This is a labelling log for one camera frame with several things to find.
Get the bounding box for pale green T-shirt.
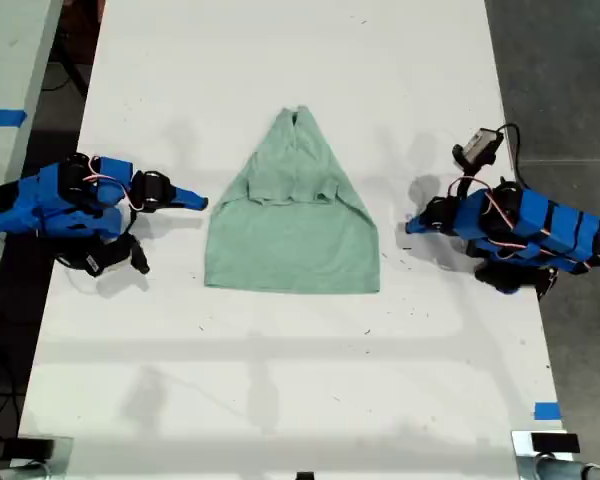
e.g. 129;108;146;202
203;104;382;296

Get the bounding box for black camera box with label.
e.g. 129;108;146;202
67;233;134;279

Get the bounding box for black grey camera box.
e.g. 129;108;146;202
451;126;506;169

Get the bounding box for short black camera stalk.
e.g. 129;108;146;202
127;238;152;276

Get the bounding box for curved black camera stalk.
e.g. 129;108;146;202
455;163;477;201

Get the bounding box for small black box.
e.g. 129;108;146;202
8;436;56;462

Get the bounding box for metal table clamp bracket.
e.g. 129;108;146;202
510;428;582;480
7;434;75;472

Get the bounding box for short blue tape piece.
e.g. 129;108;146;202
533;401;562;422

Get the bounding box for black camera cable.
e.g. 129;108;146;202
497;122;530;190

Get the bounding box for grey metal pipe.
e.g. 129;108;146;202
533;455;600;480

